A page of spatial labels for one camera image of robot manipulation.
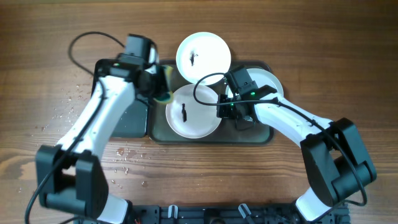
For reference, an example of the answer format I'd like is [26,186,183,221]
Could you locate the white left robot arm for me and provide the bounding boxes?
[24,34,173,223]

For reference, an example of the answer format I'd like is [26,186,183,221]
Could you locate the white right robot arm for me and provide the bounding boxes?
[219,65,377,223]

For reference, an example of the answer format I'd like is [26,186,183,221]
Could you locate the white plate stained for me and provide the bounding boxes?
[165,84,221,139]
[175,32,232,85]
[225,66,284,101]

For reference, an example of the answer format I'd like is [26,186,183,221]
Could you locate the large dark plate tray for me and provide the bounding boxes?
[146,60,274,146]

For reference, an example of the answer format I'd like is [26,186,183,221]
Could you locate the white plate front stained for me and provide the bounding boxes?
[165,84,221,139]

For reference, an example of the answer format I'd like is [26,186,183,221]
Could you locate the green yellow sponge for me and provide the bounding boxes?
[154,65,174,104]

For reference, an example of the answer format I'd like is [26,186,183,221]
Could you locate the small dark sponge tray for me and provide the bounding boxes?
[90,59,148,139]

